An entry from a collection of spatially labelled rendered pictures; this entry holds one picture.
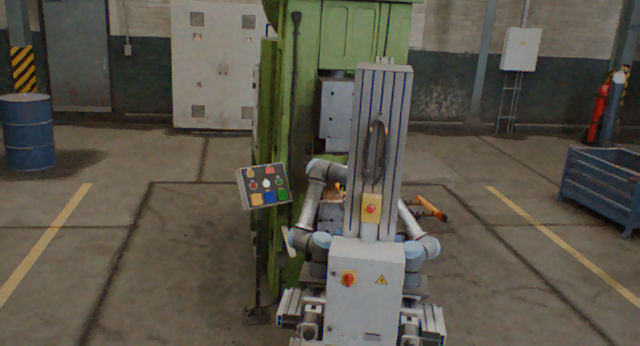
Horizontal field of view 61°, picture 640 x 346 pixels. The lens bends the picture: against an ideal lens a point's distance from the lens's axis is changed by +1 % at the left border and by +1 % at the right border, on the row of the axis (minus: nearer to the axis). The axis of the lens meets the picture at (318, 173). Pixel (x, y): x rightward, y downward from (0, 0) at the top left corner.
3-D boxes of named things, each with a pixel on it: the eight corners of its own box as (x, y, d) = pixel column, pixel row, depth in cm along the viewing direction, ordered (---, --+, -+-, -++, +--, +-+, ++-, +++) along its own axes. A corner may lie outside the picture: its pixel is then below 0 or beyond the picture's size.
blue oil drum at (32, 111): (49, 172, 683) (42, 102, 655) (-2, 171, 674) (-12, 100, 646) (63, 158, 738) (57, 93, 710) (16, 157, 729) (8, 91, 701)
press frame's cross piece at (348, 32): (374, 71, 386) (381, 1, 371) (317, 69, 378) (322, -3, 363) (358, 63, 427) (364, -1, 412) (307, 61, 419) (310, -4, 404)
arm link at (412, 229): (417, 267, 305) (366, 189, 324) (433, 260, 315) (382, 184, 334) (430, 257, 297) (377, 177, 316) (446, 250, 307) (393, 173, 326)
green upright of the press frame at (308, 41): (304, 298, 435) (322, -3, 363) (272, 300, 430) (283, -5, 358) (296, 271, 476) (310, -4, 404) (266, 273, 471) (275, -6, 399)
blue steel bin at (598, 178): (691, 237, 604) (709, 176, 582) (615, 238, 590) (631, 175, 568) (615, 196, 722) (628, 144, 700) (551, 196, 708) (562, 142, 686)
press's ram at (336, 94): (371, 139, 387) (377, 83, 374) (319, 138, 379) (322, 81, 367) (357, 125, 426) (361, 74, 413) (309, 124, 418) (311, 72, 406)
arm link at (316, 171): (305, 253, 301) (331, 159, 307) (282, 246, 307) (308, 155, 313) (314, 255, 311) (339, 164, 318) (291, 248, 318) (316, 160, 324)
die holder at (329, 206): (364, 255, 410) (369, 200, 396) (315, 257, 402) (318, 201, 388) (347, 225, 462) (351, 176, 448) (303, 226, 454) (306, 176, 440)
